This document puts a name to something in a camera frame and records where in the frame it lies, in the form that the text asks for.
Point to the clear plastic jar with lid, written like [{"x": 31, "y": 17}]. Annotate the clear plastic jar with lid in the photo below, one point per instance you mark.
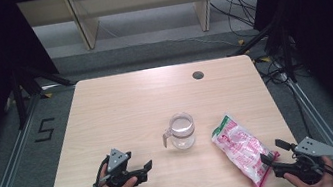
[{"x": 182, "y": 131}]

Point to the yellow tape piece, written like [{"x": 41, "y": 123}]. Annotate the yellow tape piece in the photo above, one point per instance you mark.
[
  {"x": 241, "y": 42},
  {"x": 264, "y": 59},
  {"x": 48, "y": 95}
]

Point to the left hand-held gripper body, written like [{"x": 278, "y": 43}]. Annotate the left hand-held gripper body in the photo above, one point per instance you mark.
[{"x": 116, "y": 160}]

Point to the black metal stand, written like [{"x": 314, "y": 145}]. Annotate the black metal stand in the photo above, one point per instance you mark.
[
  {"x": 278, "y": 42},
  {"x": 23, "y": 85}
]

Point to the pink and white bag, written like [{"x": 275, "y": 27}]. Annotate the pink and white bag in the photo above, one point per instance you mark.
[{"x": 242, "y": 149}]

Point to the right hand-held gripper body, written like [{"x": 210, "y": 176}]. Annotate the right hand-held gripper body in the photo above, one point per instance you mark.
[{"x": 311, "y": 149}]

